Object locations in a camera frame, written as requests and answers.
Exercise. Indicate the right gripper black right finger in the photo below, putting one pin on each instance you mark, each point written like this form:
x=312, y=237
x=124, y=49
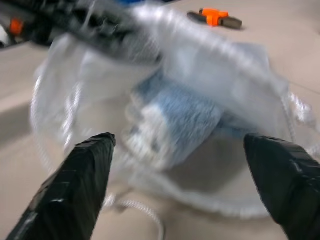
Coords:
x=290, y=185

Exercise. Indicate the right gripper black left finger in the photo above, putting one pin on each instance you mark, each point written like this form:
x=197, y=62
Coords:
x=67, y=190

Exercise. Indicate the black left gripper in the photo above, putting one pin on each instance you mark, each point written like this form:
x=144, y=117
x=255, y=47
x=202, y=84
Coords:
x=50, y=17

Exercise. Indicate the blue and white towel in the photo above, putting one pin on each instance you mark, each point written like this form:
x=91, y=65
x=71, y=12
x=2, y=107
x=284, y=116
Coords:
x=180, y=107

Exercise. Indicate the blue object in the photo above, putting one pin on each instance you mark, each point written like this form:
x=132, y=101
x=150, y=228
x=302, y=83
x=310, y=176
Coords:
x=131, y=2

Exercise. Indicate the orange and black tool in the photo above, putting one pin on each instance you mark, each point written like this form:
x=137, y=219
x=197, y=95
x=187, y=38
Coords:
x=213, y=17

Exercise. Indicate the small orange block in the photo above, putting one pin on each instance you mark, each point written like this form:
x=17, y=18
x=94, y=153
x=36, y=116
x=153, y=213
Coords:
x=16, y=26

